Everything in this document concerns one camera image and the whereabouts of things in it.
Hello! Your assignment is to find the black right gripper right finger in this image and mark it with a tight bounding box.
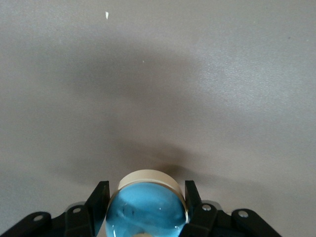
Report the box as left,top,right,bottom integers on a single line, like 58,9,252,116
181,180,282,237

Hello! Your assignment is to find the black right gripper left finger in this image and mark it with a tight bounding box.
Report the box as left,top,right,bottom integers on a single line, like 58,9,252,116
0,181,110,237

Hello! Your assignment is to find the scuffed light blue call bell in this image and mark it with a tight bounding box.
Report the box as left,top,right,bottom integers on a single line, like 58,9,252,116
105,169,191,237

